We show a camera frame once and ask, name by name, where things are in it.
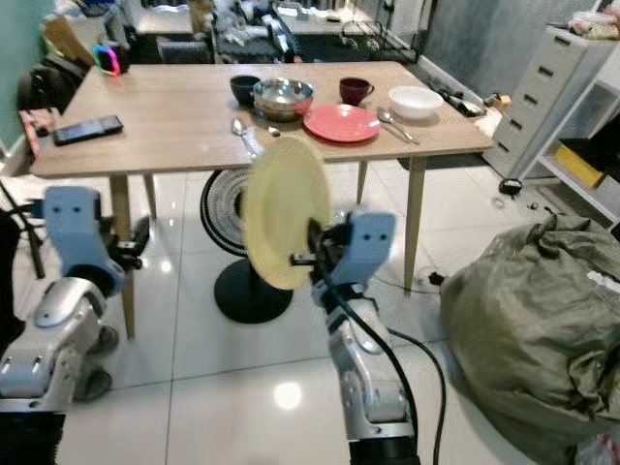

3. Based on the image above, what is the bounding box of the wooden dining table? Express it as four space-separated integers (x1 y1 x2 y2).
29 60 495 340

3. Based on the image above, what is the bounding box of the stainless steel bowl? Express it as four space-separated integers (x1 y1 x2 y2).
253 78 316 122

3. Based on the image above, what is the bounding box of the dark purple mug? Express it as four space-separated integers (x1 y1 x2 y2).
339 77 376 107

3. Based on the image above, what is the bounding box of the grey drawer cabinet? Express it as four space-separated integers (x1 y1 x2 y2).
484 26 592 180

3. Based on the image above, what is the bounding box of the red printed book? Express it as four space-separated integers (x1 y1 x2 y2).
17 108 54 161

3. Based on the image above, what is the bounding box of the cluttered black desk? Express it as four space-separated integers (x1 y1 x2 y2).
126 0 408 67

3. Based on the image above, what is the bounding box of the small dark bowl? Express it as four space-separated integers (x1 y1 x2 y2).
230 76 263 106

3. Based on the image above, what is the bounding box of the black box on shelf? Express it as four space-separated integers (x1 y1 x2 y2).
581 114 620 180

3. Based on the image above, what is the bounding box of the white open shelf unit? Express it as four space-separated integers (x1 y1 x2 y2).
533 44 620 219

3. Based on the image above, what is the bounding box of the white ceramic bowl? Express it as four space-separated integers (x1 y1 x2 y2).
387 85 445 121

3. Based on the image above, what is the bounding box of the black pedestal fan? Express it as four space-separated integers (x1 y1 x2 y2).
200 170 294 326

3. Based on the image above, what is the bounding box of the speaker with rainbow light ring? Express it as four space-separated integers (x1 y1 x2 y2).
93 44 124 78

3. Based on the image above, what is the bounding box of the grey shoe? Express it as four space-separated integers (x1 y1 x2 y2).
92 326 122 357
79 366 114 403

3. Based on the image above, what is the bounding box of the yellow storage box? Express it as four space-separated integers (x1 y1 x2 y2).
555 143 606 190

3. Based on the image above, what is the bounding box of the green woven sack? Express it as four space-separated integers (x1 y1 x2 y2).
439 215 620 465

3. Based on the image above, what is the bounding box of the pale yellow plate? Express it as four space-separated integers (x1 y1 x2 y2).
241 136 333 292

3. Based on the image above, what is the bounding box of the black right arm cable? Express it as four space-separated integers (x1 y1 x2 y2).
334 281 448 456

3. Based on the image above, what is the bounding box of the person in black trousers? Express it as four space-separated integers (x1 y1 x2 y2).
0 208 22 326

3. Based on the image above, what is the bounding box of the pink plate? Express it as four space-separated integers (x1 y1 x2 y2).
302 104 382 145

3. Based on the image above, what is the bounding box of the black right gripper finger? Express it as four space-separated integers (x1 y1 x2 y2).
291 221 324 269

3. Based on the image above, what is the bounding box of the black smartphone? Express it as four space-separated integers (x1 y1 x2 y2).
52 115 125 147

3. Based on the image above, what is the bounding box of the steel spoon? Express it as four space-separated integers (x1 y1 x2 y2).
232 117 263 159
378 107 422 146

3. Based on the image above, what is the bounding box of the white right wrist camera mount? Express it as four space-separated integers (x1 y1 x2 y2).
339 210 396 287

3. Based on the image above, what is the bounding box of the black bag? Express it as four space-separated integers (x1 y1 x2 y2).
15 58 83 117

